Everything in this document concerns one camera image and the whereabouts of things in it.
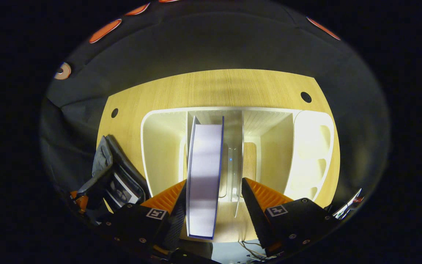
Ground blue book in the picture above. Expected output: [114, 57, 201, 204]
[185, 115, 225, 241]

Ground white book with grey picture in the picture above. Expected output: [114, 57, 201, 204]
[103, 172, 142, 210]

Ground thin white cables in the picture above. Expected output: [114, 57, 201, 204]
[238, 240, 270, 261]

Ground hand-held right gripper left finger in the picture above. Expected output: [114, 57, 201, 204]
[99, 180, 189, 257]

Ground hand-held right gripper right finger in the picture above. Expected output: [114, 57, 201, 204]
[241, 177, 343, 257]

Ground white bookshelf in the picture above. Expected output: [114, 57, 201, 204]
[140, 106, 335, 220]

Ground grey schoolbag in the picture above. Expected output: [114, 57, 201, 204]
[77, 135, 151, 220]

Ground black backdrop cloth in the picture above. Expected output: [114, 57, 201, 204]
[39, 0, 391, 235]

